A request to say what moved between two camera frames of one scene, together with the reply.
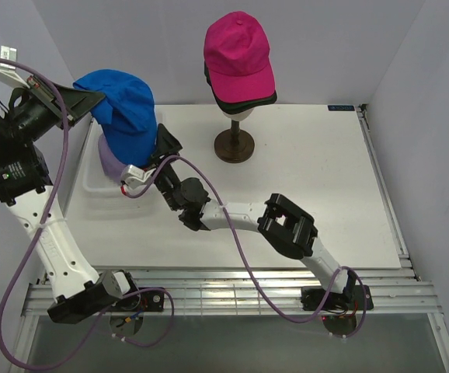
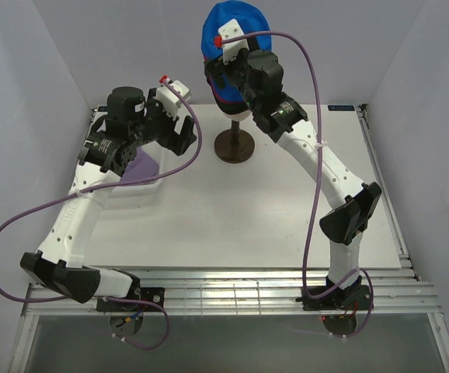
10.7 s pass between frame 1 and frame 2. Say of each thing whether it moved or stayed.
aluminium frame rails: stayed
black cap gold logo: stayed
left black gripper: moved
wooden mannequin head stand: stayed
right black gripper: moved
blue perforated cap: moved
